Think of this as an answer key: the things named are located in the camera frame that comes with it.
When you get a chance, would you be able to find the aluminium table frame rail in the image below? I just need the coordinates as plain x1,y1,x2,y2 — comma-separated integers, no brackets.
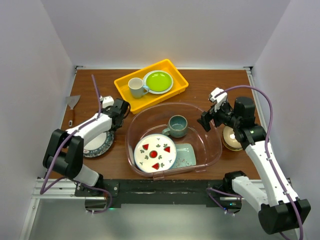
243,66,308,240

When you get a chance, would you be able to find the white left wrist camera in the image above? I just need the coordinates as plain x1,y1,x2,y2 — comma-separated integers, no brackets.
99,95,115,109

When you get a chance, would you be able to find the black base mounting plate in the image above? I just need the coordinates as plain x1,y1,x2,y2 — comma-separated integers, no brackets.
74,178,243,216

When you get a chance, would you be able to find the watermelon plate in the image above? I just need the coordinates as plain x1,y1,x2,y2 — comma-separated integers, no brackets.
133,133,177,173

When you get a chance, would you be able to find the green plate white rim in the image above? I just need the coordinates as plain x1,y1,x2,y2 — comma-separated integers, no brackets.
142,70,174,95

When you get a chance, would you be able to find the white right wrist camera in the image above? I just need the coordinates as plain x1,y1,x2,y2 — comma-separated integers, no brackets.
208,87,228,112

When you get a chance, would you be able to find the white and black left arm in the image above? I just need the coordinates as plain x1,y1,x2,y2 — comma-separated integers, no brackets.
40,98,131,196

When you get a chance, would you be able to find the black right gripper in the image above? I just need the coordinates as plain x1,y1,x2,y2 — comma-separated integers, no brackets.
197,99,240,132

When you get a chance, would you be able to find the beige bowl with black rim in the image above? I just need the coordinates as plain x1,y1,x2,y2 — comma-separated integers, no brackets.
222,126,241,146

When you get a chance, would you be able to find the yellow patterned bowl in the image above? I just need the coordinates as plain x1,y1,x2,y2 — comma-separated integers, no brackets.
223,142,243,152

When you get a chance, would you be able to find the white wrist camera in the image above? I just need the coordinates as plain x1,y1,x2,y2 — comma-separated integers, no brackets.
99,95,115,109
208,87,228,112

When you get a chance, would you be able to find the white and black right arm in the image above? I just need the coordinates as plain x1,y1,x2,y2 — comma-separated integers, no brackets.
197,95,311,235

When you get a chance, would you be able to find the yellow plastic tray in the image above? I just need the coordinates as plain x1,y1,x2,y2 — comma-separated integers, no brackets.
114,59,189,114

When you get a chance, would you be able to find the white mug blue handle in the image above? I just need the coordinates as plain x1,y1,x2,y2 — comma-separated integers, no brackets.
128,77,150,99

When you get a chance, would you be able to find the teal glazed ceramic mug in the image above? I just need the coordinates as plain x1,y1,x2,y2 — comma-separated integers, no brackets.
162,115,188,138

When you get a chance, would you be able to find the clear plastic bin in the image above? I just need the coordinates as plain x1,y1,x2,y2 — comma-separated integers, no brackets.
125,102,222,180

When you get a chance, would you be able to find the dark green lettered plate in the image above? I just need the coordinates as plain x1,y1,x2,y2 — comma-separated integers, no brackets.
83,131,115,159

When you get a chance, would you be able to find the mint divided rectangular plate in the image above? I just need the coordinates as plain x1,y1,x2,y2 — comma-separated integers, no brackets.
171,143,197,169

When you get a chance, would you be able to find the grey triangular scraper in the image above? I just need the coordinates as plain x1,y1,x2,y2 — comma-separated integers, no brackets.
66,95,81,124

